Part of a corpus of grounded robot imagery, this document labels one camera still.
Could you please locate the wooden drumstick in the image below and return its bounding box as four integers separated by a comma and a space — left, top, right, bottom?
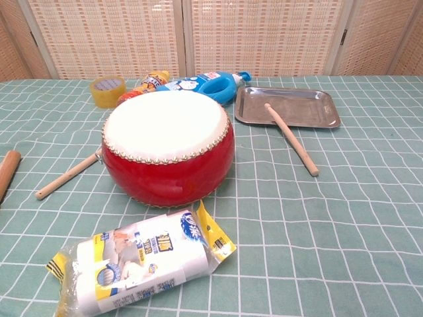
35, 150, 103, 201
264, 102, 319, 177

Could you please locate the red drum white skin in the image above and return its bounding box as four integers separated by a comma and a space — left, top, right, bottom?
100, 89, 236, 209

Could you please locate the metal tray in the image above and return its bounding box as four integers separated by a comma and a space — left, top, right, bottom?
234, 86, 341, 129

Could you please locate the blue detergent bottle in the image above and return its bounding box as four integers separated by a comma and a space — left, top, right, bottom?
155, 70, 253, 106

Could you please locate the orange drink bottle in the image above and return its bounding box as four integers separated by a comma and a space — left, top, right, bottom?
116, 70, 171, 107

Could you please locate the yellow tape roll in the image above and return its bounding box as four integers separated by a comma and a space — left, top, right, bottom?
89, 76, 128, 109

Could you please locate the green checkered tablecloth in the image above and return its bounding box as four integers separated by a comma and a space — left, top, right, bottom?
0, 75, 423, 317

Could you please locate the woven bamboo folding screen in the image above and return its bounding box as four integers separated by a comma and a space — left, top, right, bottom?
0, 0, 423, 81

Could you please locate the thick wooden rod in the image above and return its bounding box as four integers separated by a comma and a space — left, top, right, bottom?
0, 150, 22, 204

